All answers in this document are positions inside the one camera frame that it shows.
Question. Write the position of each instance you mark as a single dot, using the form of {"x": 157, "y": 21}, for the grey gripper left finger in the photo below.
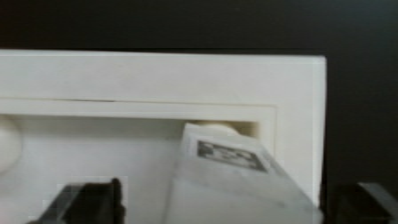
{"x": 88, "y": 204}

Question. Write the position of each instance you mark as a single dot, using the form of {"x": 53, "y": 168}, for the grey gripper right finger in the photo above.
{"x": 367, "y": 205}

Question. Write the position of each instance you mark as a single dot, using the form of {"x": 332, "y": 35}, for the white table leg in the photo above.
{"x": 232, "y": 188}

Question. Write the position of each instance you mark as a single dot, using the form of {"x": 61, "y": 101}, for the white square tabletop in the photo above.
{"x": 95, "y": 108}

